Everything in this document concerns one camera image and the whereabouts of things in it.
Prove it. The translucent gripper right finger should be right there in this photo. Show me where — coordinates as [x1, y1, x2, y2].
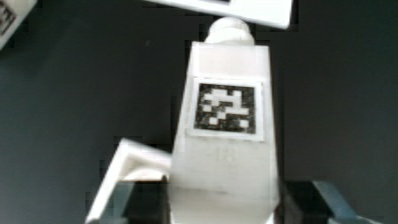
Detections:
[280, 181, 381, 224]

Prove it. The white square table top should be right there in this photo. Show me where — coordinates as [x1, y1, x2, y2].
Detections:
[84, 138, 170, 224]

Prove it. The white marker base plate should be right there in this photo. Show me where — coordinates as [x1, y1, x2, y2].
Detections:
[147, 0, 292, 29]

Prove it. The translucent gripper left finger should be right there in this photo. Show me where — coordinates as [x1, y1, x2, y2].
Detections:
[102, 181, 166, 224]

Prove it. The white table leg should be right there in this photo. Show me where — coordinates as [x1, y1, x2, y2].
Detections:
[0, 0, 37, 50]
[168, 17, 278, 224]

